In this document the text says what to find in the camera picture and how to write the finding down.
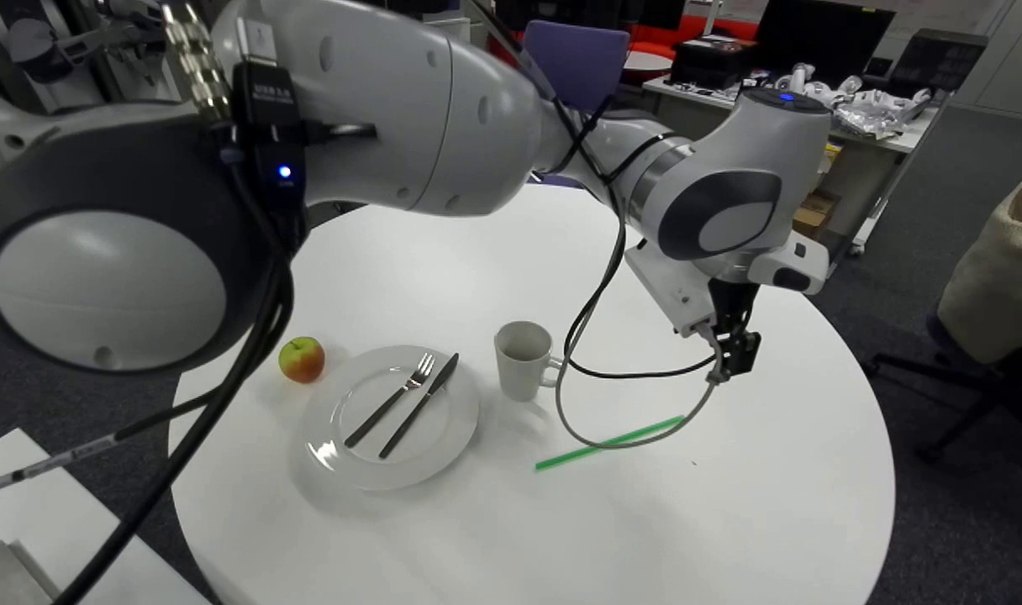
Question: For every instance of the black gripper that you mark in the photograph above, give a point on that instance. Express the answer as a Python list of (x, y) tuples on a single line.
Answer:
[(734, 306)]

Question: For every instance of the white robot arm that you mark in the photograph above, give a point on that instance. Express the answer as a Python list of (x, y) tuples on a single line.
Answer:
[(422, 104)]

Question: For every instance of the white mug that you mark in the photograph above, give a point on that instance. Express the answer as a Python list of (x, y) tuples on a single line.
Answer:
[(524, 371)]

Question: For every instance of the brown cardboard box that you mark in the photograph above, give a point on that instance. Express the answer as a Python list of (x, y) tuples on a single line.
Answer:
[(815, 209)]

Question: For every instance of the white office desk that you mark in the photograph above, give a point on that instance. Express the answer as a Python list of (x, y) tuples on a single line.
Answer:
[(876, 181)]

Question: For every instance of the chair with beige cover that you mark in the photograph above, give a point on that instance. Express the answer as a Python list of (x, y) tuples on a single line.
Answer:
[(1000, 282)]

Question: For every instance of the white gadget pile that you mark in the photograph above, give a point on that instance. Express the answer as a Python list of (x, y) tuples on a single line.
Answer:
[(882, 111)]

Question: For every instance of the black case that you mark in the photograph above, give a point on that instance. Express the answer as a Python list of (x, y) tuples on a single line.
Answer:
[(715, 67)]

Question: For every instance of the silver knife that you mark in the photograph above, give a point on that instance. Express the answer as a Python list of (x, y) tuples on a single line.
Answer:
[(416, 413)]

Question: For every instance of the clear glass plate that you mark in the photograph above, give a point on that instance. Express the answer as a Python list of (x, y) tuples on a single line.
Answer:
[(422, 448)]

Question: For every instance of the purple office chair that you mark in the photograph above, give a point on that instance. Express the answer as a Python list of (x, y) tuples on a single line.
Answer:
[(591, 63)]

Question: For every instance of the red sofa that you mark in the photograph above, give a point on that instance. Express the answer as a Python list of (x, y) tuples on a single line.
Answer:
[(674, 32)]

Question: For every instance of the black monitor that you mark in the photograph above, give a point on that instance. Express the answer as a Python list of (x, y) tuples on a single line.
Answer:
[(825, 34)]

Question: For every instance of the dark laptop screen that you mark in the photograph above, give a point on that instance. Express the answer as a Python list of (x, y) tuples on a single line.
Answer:
[(942, 63)]

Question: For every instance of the silver fork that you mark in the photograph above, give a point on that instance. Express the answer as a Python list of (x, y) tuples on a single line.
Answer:
[(381, 419)]

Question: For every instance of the red green apple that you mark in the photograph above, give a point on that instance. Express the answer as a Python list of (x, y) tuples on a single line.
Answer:
[(301, 360)]

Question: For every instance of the white side table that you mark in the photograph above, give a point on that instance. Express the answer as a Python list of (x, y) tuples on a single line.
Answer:
[(18, 538)]

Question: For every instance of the grey flat object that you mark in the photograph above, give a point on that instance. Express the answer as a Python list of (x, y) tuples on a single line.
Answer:
[(11, 575)]

